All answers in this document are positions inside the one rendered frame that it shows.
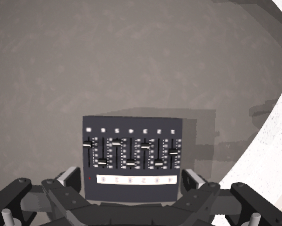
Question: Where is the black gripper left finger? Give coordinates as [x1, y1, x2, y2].
[0, 166, 111, 226]

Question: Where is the black lighting desk with faders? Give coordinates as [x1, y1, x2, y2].
[82, 116, 183, 203]

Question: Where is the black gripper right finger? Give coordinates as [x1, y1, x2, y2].
[151, 169, 282, 226]

